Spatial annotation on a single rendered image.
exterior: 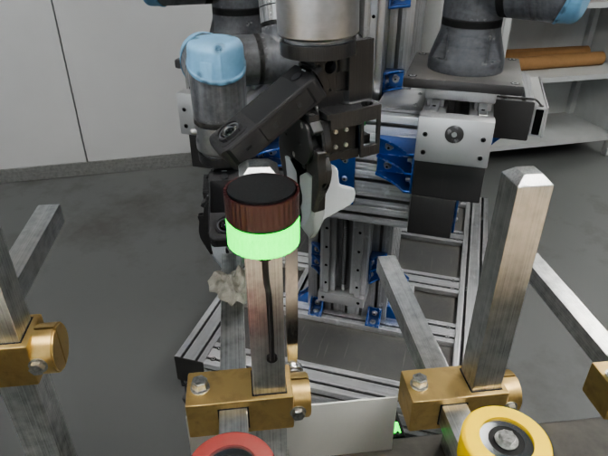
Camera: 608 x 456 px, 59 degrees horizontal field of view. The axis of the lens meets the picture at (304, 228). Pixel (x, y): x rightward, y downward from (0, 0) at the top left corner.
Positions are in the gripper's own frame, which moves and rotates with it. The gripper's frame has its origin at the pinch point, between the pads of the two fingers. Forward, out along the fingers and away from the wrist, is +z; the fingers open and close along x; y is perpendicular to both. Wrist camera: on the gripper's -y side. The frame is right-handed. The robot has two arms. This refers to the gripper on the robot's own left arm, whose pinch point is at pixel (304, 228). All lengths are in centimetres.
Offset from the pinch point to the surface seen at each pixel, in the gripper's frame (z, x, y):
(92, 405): 101, 87, -31
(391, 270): 19.1, 9.7, 19.8
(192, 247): 102, 160, 23
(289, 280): 5.8, -0.7, -2.5
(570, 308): 21.4, -8.3, 39.1
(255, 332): 5.7, -7.0, -9.2
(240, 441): 10.7, -14.3, -14.3
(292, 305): 8.8, -1.6, -2.6
